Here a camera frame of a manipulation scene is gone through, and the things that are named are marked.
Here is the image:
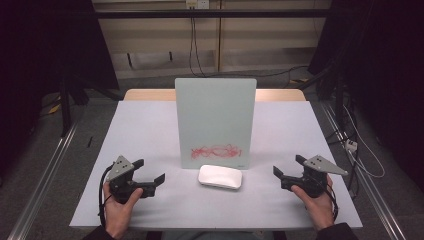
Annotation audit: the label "black curtain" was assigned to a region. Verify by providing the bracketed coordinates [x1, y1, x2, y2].
[307, 0, 424, 183]
[0, 0, 120, 171]

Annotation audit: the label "white floor cable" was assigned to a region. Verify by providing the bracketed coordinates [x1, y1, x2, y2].
[342, 104, 386, 179]

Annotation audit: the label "black hanging wall cables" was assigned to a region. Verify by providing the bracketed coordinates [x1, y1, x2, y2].
[188, 17, 208, 79]

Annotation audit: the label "white power strip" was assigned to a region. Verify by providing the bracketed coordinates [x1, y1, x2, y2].
[344, 138, 359, 153]

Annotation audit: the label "wooden table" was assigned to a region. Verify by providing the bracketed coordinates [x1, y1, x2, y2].
[123, 88, 307, 102]

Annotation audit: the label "person's left hand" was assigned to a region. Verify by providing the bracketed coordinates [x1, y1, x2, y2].
[103, 181, 144, 240]

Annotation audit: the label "black metal stand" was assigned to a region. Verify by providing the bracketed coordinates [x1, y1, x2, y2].
[59, 66, 92, 138]

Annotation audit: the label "white wall socket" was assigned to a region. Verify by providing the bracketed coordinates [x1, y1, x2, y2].
[185, 0, 211, 10]

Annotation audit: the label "white computer mouse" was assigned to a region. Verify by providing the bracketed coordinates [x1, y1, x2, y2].
[197, 164, 244, 191]

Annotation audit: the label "black horizontal bar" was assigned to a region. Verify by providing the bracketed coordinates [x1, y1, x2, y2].
[94, 8, 332, 20]

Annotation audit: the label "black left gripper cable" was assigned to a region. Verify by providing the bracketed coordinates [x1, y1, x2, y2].
[97, 164, 115, 228]

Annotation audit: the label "aluminium floor rail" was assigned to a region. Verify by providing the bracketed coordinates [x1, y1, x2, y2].
[6, 119, 82, 240]
[319, 101, 408, 240]

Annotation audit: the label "black floor cable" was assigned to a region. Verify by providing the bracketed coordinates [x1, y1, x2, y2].
[206, 65, 310, 80]

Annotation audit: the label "person's right hand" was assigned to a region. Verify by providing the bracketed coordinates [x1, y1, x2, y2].
[290, 175, 336, 232]

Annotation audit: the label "frosted glass writing board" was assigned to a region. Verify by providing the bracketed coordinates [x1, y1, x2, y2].
[174, 77, 258, 171]

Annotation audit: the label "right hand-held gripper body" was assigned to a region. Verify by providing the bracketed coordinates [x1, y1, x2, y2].
[289, 155, 349, 198]

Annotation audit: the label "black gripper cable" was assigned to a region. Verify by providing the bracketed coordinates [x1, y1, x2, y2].
[324, 183, 340, 223]
[97, 164, 115, 228]

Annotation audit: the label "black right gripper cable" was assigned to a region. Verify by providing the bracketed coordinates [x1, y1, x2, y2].
[324, 183, 340, 223]

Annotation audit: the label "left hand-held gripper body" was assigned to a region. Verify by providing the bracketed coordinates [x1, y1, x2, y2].
[105, 155, 145, 205]

